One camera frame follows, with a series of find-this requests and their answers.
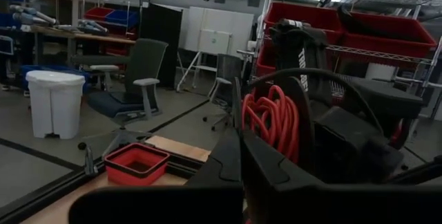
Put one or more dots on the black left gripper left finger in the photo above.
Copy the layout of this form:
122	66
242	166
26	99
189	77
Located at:
222	168

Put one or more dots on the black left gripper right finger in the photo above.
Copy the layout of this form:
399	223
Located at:
269	172

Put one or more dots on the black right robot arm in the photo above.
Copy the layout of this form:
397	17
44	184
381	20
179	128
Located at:
300	44

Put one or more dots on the red plastic storage bin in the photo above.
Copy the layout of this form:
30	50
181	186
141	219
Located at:
390	32
397	135
307	15
266	59

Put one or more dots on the red collapsible bin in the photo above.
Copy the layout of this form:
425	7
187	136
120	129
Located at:
136	165

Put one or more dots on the black mesh office chair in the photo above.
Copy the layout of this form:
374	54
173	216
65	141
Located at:
228	70

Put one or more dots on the small white easel stand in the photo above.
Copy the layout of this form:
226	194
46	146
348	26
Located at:
214	40

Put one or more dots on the office chair with white armrests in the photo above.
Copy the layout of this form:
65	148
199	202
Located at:
145	65

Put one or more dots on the black partition panel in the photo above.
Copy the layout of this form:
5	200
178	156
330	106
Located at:
160	34

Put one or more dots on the large white board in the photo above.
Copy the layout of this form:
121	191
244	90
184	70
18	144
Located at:
221	18

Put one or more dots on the white trash bin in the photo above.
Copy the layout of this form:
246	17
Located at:
55	106

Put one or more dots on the wooden workbench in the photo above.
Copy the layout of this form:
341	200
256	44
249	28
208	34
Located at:
100	38

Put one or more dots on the blue shelf bin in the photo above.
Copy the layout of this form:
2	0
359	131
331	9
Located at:
122	17

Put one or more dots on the red shelf bin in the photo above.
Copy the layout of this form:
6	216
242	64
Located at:
98	13

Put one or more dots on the tablet on black stand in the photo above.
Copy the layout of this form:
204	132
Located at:
6	46

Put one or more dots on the grey metal shelf frame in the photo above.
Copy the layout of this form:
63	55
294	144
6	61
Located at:
127	13

